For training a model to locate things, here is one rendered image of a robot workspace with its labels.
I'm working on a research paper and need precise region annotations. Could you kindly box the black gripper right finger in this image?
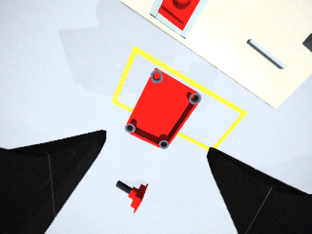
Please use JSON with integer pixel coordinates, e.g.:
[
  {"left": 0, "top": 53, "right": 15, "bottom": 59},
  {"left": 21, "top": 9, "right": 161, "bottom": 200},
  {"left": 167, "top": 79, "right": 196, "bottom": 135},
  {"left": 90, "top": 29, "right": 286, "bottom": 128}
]
[{"left": 207, "top": 147, "right": 312, "bottom": 234}]

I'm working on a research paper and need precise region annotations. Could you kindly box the red hollow shell with corner holes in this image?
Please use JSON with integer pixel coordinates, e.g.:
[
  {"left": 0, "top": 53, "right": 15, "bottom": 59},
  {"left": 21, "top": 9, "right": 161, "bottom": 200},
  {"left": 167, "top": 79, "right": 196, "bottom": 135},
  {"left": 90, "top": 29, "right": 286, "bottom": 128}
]
[{"left": 125, "top": 67, "right": 202, "bottom": 149}]

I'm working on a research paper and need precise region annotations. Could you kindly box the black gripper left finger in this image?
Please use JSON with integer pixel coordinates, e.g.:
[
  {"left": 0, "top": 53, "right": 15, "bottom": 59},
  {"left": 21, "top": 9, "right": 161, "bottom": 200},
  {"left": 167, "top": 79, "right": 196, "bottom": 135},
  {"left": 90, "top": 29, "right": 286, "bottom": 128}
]
[{"left": 0, "top": 130, "right": 106, "bottom": 234}]

